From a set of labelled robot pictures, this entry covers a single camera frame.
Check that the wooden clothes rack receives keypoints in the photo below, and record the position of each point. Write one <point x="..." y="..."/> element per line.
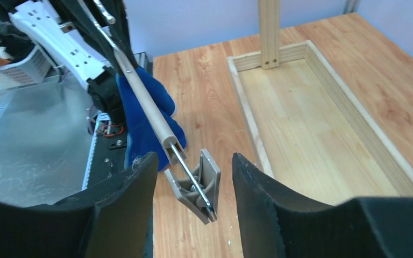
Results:
<point x="307" y="128"/>

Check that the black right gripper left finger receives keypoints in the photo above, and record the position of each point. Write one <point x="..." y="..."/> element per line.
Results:
<point x="109" y="219"/>

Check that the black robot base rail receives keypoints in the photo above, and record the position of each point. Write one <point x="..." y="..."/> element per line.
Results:
<point x="106" y="155"/>

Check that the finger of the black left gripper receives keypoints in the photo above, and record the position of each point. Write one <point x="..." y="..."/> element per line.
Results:
<point x="71" y="11"/>
<point x="110" y="14"/>

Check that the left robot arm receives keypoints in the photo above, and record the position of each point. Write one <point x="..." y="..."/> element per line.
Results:
<point x="97" y="79"/>

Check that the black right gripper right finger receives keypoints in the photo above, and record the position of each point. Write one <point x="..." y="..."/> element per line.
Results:
<point x="276" y="221"/>

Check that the white storage bin with items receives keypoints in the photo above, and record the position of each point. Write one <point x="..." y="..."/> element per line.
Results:
<point x="21" y="61"/>

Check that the wooden hanger holding blue underwear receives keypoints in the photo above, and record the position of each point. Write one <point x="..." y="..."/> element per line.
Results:
<point x="199" y="190"/>

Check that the blue underwear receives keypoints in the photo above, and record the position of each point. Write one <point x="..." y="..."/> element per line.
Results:
<point x="141" y="138"/>

